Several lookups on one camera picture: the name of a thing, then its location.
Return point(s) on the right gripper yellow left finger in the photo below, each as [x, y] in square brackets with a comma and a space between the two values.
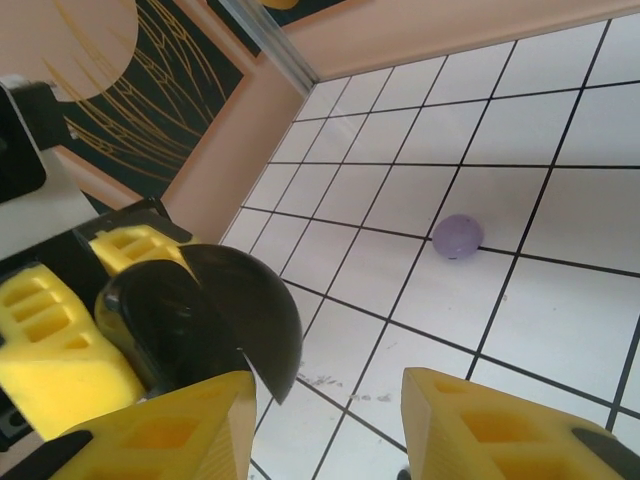
[165, 435]

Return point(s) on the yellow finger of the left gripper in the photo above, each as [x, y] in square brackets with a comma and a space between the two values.
[60, 370]
[135, 245]

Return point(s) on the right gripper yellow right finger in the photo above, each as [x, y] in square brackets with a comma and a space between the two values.
[500, 440]

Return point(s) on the black round charging case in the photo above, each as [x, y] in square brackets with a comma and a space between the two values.
[225, 310]

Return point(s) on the purple round charging case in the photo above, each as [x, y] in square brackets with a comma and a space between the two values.
[457, 237]

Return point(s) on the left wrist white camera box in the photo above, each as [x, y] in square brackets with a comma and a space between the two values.
[55, 200]

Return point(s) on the left aluminium corner post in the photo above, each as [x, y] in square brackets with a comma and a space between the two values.
[280, 45]

